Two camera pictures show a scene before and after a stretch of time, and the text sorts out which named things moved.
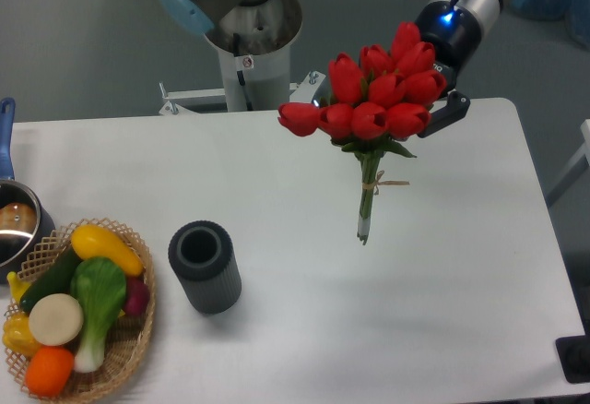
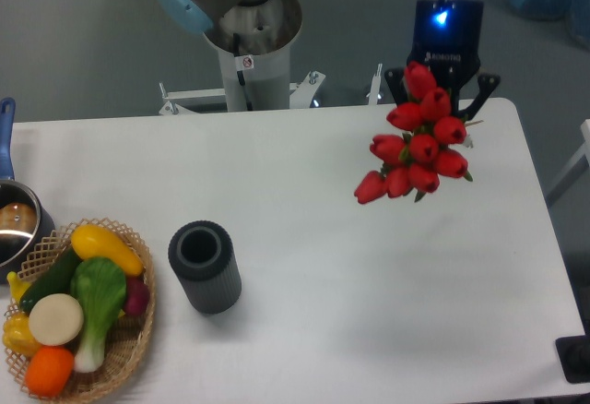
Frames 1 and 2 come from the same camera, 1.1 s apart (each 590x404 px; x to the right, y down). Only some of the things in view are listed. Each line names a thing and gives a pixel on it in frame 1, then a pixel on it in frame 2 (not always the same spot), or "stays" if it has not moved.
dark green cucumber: (55, 279) stays
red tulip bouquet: (374, 106) → (430, 143)
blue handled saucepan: (26, 221) stays
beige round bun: (56, 319) stays
